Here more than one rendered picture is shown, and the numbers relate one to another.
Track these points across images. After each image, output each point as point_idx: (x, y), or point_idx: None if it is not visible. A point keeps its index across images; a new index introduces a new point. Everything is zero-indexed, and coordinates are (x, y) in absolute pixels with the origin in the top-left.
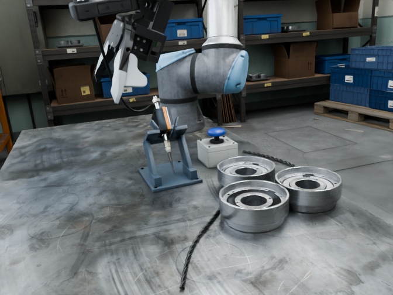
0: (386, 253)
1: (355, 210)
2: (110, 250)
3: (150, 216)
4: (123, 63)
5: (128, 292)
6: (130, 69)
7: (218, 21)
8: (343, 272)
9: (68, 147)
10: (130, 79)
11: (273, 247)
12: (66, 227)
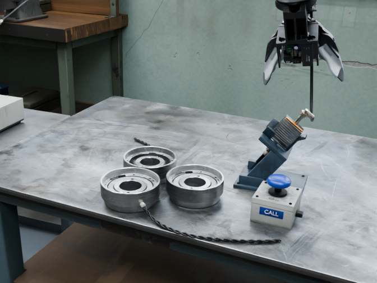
0: (54, 181)
1: (87, 204)
2: (191, 138)
3: (210, 154)
4: (266, 54)
5: (153, 133)
6: (271, 62)
7: None
8: (72, 165)
9: None
10: (267, 69)
11: (116, 164)
12: (236, 137)
